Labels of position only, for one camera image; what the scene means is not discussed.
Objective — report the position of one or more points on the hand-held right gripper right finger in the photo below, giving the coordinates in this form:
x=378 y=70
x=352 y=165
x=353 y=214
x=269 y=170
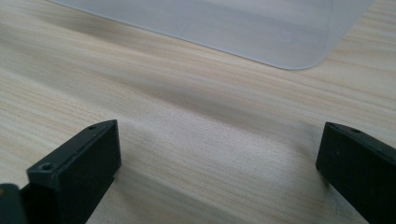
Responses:
x=358 y=161

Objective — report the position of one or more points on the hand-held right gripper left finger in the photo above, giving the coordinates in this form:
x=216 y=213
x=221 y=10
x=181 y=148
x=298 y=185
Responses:
x=77 y=168

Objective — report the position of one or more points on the translucent white plastic mat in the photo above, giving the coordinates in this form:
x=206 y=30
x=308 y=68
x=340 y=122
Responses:
x=249 y=28

